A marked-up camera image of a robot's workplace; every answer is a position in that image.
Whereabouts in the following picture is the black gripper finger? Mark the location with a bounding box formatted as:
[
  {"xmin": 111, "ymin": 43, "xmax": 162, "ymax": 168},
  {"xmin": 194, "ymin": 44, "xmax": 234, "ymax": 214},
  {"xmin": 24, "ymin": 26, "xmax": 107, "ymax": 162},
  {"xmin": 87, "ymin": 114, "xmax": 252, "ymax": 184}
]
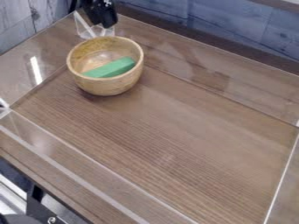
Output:
[{"xmin": 82, "ymin": 0, "xmax": 118, "ymax": 28}]

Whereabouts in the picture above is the green rectangular stick block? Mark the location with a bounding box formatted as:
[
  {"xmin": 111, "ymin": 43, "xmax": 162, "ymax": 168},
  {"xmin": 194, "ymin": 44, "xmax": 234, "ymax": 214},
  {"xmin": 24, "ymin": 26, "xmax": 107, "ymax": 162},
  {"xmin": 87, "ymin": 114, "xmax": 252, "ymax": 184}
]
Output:
[{"xmin": 83, "ymin": 57, "xmax": 136, "ymax": 78}]

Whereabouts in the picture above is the wooden bowl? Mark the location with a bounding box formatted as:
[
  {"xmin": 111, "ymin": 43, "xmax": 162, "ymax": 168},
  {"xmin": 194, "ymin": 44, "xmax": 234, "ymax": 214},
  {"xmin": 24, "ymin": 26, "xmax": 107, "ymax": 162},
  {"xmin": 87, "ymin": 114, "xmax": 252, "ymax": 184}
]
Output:
[{"xmin": 67, "ymin": 36, "xmax": 146, "ymax": 96}]

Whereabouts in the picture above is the clear acrylic tray wall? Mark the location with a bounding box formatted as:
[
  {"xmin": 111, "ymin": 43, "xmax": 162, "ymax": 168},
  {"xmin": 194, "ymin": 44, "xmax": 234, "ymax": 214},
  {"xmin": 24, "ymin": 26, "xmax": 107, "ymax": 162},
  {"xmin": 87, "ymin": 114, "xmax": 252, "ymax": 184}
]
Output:
[{"xmin": 0, "ymin": 17, "xmax": 299, "ymax": 224}]

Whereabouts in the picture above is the black table frame bracket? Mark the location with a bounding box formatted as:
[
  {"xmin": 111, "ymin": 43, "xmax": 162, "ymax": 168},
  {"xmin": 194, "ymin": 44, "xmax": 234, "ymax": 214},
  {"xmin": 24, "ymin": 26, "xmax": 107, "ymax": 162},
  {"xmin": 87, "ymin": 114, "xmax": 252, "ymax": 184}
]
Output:
[{"xmin": 23, "ymin": 184, "xmax": 95, "ymax": 224}]

